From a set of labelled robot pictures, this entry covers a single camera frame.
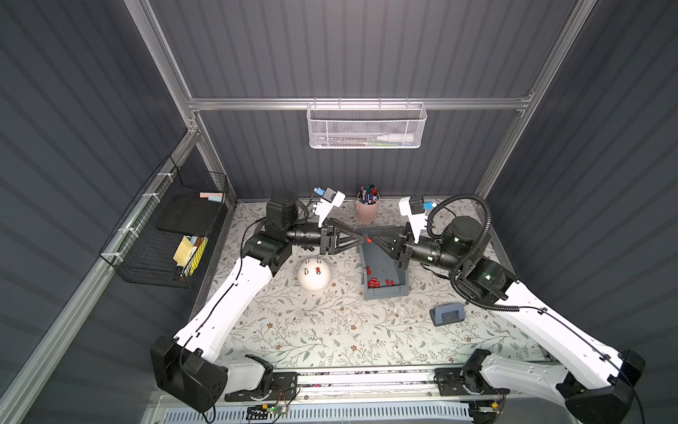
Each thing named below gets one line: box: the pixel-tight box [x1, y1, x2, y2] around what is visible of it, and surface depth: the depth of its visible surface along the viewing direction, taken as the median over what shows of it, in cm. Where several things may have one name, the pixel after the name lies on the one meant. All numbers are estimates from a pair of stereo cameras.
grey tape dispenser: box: [429, 303, 466, 327], surface depth 86 cm
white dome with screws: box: [297, 257, 332, 291], surface depth 88 cm
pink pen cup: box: [355, 183, 381, 222], surface depth 107 cm
